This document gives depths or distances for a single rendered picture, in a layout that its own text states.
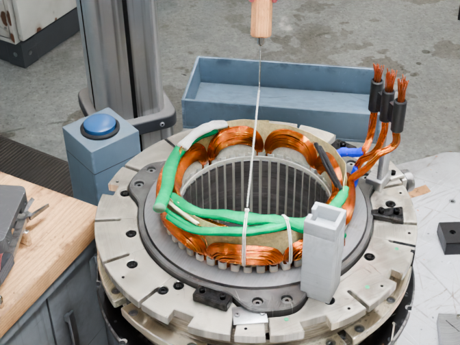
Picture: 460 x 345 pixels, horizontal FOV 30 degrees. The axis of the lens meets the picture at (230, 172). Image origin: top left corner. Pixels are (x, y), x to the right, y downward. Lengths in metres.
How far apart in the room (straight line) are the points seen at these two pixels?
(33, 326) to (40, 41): 2.45
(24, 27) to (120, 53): 1.97
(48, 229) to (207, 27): 2.58
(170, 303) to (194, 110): 0.37
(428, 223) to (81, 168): 0.54
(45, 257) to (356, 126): 0.42
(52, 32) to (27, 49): 0.14
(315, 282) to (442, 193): 0.67
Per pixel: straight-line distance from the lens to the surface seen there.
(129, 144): 1.08
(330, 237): 0.72
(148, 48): 1.25
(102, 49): 1.23
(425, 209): 1.37
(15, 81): 3.20
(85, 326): 1.00
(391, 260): 0.82
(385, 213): 0.86
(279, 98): 1.15
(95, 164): 1.07
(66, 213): 0.92
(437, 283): 1.26
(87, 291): 0.97
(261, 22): 0.72
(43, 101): 3.06
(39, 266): 0.87
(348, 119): 1.06
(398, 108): 0.80
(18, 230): 0.88
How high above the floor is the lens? 1.66
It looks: 39 degrees down
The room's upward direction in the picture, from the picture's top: 1 degrees counter-clockwise
